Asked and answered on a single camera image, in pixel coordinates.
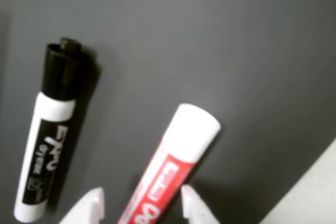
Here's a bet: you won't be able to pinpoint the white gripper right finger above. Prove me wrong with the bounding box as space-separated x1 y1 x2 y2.
181 184 220 224

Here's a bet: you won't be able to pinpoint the red dry-erase marker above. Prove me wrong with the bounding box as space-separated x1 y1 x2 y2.
116 103 222 224

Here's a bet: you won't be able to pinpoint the dark grey mat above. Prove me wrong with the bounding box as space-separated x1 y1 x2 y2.
0 0 336 224

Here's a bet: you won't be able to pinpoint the black dry-erase marker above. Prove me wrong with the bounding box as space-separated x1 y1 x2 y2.
14 36 102 222

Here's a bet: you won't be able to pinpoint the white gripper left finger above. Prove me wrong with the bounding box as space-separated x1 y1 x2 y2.
59 186 106 224

